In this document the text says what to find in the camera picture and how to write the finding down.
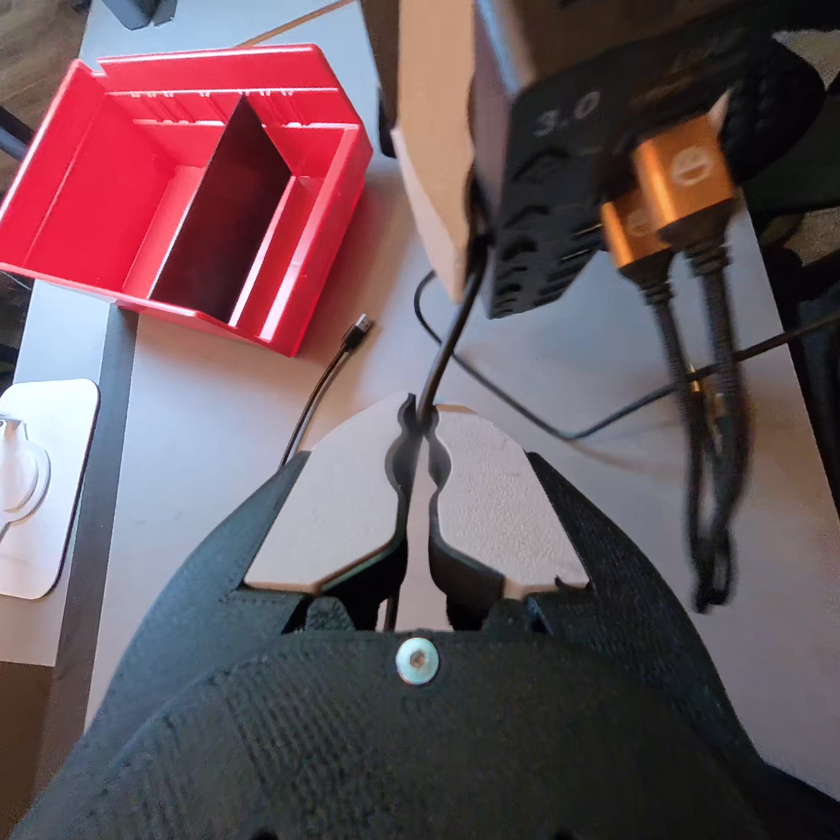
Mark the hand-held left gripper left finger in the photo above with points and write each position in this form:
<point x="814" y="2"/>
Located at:
<point x="334" y="512"/>

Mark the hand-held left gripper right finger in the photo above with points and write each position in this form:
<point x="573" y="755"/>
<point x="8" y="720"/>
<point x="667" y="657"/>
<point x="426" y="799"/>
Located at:
<point x="505" y="512"/>

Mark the white document stand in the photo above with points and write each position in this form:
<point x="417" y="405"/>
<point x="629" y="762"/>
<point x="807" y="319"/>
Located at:
<point x="59" y="492"/>

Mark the black wrist rest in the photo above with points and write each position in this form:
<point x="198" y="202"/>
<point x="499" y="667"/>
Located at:
<point x="781" y="118"/>

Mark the small red plastic bin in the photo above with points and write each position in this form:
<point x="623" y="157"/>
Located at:
<point x="65" y="197"/>

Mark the black bin divider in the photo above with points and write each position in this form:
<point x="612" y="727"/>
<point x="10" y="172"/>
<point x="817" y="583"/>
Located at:
<point x="223" y="216"/>

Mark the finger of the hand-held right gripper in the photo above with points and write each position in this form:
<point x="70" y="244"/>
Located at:
<point x="722" y="118"/>
<point x="433" y="131"/>

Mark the black usb hub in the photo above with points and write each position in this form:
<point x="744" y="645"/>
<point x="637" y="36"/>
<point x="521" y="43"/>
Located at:
<point x="544" y="197"/>

